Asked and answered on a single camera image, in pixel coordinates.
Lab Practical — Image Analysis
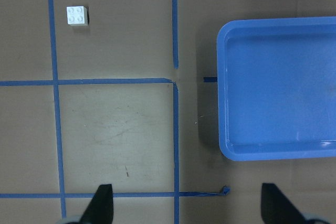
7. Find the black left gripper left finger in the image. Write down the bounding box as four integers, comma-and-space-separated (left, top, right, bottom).
80, 184, 114, 224

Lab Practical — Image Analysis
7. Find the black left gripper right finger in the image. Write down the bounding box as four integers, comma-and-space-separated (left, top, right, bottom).
261, 183, 306, 223

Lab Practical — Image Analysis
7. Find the blue plastic tray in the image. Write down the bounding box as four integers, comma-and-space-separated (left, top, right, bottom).
217, 17, 335, 161

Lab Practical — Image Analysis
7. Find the white toy block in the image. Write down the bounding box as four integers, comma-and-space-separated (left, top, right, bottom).
66, 6, 88, 26

